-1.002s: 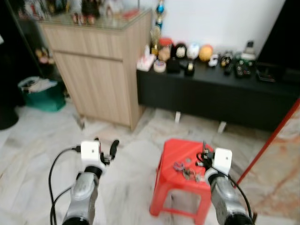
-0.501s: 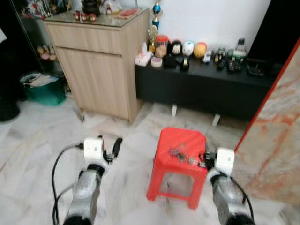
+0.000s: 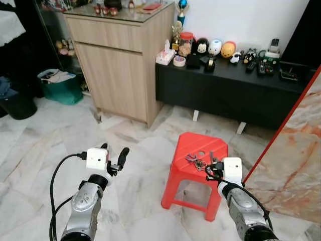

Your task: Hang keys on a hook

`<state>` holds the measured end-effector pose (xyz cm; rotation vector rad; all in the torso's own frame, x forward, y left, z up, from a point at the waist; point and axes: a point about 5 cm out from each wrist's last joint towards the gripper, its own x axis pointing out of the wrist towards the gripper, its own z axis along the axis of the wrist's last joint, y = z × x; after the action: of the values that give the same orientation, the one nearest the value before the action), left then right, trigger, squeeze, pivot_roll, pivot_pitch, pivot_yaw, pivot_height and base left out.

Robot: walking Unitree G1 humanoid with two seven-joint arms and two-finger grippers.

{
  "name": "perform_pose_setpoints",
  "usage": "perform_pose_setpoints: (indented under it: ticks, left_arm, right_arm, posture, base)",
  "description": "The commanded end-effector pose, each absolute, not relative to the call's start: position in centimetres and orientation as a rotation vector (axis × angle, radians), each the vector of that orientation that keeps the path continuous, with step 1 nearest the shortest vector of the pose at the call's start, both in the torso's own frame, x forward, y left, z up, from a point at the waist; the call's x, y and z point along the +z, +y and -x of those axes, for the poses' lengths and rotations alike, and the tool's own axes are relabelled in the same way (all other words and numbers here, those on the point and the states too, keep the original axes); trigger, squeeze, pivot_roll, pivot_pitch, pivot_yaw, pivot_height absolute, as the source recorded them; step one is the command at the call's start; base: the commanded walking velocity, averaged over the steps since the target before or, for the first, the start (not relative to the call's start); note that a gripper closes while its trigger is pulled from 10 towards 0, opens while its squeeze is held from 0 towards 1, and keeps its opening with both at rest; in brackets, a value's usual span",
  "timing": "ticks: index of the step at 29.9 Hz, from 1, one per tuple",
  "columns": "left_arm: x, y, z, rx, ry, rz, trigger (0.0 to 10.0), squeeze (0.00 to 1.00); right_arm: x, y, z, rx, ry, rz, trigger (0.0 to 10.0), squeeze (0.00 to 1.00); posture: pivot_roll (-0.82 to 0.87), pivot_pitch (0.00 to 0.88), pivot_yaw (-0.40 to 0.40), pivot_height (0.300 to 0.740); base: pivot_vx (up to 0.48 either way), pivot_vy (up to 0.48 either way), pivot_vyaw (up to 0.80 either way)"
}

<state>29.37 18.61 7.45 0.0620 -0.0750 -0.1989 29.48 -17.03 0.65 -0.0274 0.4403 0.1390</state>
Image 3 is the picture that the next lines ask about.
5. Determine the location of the metal key bunch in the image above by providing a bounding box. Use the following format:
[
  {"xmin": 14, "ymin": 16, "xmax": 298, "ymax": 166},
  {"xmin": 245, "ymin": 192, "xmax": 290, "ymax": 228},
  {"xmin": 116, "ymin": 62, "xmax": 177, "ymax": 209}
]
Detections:
[{"xmin": 186, "ymin": 152, "xmax": 211, "ymax": 171}]

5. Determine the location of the red plastic stool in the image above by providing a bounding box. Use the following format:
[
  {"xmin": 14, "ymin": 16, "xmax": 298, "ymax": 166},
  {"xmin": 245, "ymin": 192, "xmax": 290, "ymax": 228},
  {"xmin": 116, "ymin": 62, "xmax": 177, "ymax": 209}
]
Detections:
[{"xmin": 160, "ymin": 132, "xmax": 229, "ymax": 222}]

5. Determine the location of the black low cabinet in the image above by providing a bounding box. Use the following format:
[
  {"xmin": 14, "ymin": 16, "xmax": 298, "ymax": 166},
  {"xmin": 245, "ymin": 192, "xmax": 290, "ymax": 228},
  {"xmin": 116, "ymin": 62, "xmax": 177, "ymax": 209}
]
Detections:
[{"xmin": 155, "ymin": 53, "xmax": 314, "ymax": 130}]

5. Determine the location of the green fabric bag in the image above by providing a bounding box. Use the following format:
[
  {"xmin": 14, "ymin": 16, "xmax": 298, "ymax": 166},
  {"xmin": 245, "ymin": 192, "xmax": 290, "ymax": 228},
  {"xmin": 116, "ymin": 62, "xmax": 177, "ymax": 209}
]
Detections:
[{"xmin": 38, "ymin": 69, "xmax": 84, "ymax": 105}]

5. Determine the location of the marble table with red edge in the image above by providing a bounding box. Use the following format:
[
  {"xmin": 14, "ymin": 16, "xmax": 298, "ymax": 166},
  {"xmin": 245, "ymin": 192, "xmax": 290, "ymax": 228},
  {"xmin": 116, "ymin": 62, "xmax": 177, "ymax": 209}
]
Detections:
[{"xmin": 243, "ymin": 65, "xmax": 321, "ymax": 224}]

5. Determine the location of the light wooden cabinet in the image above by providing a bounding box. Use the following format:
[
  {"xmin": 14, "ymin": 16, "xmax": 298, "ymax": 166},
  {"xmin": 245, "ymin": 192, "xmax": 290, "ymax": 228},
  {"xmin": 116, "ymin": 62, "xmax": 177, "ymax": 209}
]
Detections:
[{"xmin": 63, "ymin": 3, "xmax": 176, "ymax": 126}]

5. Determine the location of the black tape dispenser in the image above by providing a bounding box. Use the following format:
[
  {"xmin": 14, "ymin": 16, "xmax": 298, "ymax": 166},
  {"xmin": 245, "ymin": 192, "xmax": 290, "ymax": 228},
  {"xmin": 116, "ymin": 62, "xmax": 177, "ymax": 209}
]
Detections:
[{"xmin": 203, "ymin": 56, "xmax": 216, "ymax": 72}]

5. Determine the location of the black bucket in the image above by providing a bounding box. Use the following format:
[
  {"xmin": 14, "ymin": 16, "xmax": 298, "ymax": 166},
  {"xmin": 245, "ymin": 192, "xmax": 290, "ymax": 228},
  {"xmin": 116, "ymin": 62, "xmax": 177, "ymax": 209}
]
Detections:
[{"xmin": 0, "ymin": 93, "xmax": 38, "ymax": 120}]

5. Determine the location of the black remote control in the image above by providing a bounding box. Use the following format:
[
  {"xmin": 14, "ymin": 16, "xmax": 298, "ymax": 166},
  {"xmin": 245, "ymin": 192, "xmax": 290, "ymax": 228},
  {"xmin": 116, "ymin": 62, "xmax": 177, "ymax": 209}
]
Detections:
[{"xmin": 245, "ymin": 60, "xmax": 257, "ymax": 73}]

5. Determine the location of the glass display cabinet with toys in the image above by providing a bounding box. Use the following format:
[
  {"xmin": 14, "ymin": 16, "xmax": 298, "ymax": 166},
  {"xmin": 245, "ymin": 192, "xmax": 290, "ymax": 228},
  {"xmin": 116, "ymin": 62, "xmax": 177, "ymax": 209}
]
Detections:
[{"xmin": 33, "ymin": 0, "xmax": 86, "ymax": 93}]

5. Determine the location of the orange round plush toy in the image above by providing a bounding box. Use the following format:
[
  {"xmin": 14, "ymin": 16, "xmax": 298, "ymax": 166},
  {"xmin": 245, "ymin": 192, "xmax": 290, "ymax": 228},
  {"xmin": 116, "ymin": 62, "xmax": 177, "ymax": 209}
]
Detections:
[{"xmin": 221, "ymin": 41, "xmax": 236, "ymax": 58}]

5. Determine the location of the white tissue box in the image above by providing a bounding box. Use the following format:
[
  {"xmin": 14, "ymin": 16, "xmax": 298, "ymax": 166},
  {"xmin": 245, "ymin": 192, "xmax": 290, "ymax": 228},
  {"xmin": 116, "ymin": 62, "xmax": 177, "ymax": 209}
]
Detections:
[{"xmin": 155, "ymin": 40, "xmax": 176, "ymax": 66}]

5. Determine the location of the white round plush toy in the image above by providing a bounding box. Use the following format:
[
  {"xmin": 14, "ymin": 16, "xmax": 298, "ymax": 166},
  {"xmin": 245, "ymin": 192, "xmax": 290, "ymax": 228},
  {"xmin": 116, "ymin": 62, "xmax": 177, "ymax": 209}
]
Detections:
[{"xmin": 208, "ymin": 39, "xmax": 223, "ymax": 56}]

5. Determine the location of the black round plush toy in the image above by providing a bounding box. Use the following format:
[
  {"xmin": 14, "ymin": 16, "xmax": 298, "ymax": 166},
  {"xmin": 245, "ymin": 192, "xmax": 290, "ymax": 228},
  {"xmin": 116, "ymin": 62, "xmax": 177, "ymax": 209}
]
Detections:
[{"xmin": 194, "ymin": 38, "xmax": 210, "ymax": 55}]

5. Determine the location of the black shelf unit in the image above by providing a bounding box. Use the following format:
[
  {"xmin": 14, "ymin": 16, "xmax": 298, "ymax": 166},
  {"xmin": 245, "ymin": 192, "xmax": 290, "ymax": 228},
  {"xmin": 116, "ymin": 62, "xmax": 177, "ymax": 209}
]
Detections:
[{"xmin": 0, "ymin": 0, "xmax": 56, "ymax": 101}]

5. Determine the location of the grey-blue cloth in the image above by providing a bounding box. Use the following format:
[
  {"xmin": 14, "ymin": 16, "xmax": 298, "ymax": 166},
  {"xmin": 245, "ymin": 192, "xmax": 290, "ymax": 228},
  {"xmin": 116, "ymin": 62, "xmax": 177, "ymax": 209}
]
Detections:
[{"xmin": 0, "ymin": 76, "xmax": 18, "ymax": 99}]

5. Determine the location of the clear jar with red lid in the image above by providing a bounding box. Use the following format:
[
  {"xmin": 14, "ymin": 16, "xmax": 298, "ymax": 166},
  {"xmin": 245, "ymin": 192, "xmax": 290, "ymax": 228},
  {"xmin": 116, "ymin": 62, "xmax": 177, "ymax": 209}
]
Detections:
[{"xmin": 179, "ymin": 32, "xmax": 195, "ymax": 57}]

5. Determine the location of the gold trophy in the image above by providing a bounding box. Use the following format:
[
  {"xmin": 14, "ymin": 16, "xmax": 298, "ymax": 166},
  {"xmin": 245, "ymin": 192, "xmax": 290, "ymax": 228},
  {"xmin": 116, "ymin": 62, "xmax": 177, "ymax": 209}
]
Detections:
[{"xmin": 172, "ymin": 21, "xmax": 184, "ymax": 51}]

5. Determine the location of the flat red item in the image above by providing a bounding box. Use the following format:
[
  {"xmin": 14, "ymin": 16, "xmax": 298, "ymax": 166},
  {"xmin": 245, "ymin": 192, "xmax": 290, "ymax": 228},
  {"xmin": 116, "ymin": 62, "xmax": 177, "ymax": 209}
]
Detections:
[{"xmin": 142, "ymin": 3, "xmax": 162, "ymax": 12}]

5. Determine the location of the blue ball trophy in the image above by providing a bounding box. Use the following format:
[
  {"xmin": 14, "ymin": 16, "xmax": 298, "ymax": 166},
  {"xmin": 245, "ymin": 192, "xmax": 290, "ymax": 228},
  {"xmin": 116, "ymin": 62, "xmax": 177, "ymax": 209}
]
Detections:
[{"xmin": 177, "ymin": 0, "xmax": 189, "ymax": 26}]

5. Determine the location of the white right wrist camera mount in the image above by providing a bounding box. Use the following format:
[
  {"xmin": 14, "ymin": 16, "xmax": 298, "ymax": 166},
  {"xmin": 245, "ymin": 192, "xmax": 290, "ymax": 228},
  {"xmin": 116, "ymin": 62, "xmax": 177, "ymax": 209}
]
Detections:
[{"xmin": 222, "ymin": 157, "xmax": 244, "ymax": 185}]

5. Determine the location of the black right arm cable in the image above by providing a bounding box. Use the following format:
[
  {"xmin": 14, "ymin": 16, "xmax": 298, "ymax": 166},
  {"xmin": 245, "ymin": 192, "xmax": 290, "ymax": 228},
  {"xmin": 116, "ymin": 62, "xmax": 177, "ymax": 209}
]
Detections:
[{"xmin": 205, "ymin": 165, "xmax": 274, "ymax": 231}]

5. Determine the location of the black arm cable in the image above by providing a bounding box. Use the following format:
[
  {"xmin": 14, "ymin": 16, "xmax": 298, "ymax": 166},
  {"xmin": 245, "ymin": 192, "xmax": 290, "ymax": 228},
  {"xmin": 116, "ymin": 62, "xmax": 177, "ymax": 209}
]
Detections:
[
  {"xmin": 49, "ymin": 152, "xmax": 88, "ymax": 241},
  {"xmin": 205, "ymin": 165, "xmax": 274, "ymax": 231}
]

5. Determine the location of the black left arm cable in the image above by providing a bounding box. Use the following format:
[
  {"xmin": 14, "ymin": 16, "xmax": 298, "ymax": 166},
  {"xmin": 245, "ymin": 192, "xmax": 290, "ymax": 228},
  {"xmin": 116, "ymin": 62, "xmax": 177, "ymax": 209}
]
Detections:
[{"xmin": 49, "ymin": 152, "xmax": 88, "ymax": 241}]

